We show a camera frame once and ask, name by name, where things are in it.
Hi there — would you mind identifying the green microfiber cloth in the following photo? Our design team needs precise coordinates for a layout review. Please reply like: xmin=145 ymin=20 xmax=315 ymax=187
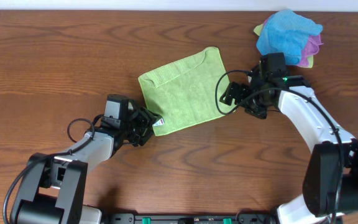
xmin=138 ymin=47 xmax=232 ymax=136

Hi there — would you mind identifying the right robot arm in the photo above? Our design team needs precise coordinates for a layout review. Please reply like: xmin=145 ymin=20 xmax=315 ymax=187
xmin=214 ymin=53 xmax=358 ymax=223

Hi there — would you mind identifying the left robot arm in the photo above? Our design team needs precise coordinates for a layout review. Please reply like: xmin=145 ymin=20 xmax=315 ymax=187
xmin=2 ymin=94 xmax=162 ymax=224

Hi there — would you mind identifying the blue microfiber cloth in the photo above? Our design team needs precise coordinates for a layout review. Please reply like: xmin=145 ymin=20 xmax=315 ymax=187
xmin=255 ymin=8 xmax=323 ymax=66

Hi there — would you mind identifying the purple microfiber cloth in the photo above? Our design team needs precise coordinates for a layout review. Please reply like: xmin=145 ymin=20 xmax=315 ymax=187
xmin=262 ymin=18 xmax=324 ymax=68

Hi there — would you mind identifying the right black cable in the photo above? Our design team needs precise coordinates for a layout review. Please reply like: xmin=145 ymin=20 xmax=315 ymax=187
xmin=214 ymin=69 xmax=345 ymax=224

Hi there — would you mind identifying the black cable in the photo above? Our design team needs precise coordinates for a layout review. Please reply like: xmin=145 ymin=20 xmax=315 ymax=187
xmin=214 ymin=69 xmax=345 ymax=224
xmin=2 ymin=113 xmax=105 ymax=224

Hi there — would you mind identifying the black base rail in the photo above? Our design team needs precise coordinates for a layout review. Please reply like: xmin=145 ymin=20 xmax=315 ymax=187
xmin=101 ymin=213 xmax=280 ymax=224

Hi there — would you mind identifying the left black cable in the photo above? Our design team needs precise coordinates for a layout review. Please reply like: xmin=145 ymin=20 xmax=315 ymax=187
xmin=2 ymin=113 xmax=105 ymax=224

